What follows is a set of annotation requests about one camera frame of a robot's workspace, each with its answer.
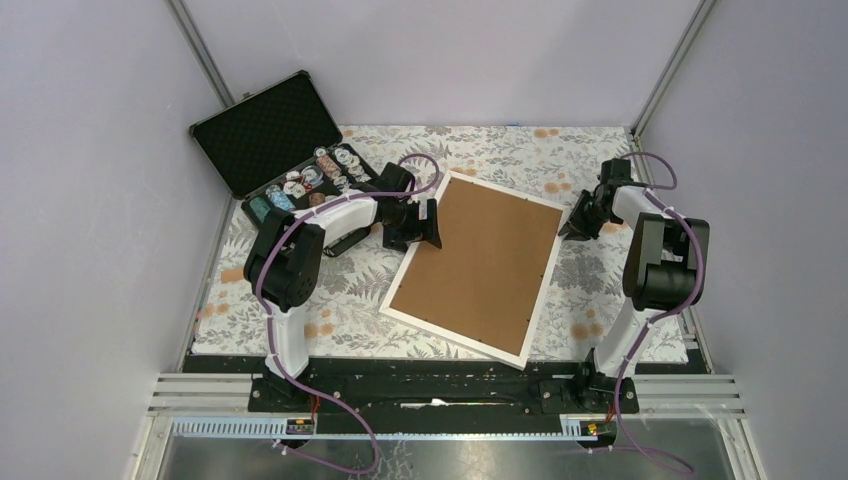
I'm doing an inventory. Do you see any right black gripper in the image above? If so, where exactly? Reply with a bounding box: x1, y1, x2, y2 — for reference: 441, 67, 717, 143
557, 190, 616, 243

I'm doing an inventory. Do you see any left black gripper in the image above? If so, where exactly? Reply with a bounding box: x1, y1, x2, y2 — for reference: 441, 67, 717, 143
382, 198, 442, 253

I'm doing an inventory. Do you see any brown cardboard backing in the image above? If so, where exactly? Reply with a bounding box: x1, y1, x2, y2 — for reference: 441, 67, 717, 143
389, 178, 564, 356

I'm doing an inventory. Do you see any white picture frame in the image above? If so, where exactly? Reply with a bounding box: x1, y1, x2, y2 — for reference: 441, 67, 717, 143
378, 169, 572, 371

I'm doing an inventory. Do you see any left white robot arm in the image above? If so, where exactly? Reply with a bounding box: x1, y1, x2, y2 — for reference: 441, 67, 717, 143
243, 162, 442, 411

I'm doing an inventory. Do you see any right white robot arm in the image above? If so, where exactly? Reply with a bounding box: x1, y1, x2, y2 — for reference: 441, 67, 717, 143
558, 154, 711, 412

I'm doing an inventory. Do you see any floral tablecloth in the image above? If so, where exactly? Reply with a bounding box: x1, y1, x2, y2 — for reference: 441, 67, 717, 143
192, 125, 690, 364

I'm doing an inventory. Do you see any black poker chip case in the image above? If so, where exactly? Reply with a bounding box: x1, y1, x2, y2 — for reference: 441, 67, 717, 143
189, 71, 408, 226

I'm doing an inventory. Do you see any brown tape piece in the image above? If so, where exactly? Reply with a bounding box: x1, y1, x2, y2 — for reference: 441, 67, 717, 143
219, 268, 249, 284

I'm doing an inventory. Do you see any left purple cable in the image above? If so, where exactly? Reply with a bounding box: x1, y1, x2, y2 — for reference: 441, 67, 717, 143
254, 153, 442, 477

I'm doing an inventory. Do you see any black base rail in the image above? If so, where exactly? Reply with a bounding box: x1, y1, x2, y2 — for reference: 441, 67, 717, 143
248, 358, 640, 434

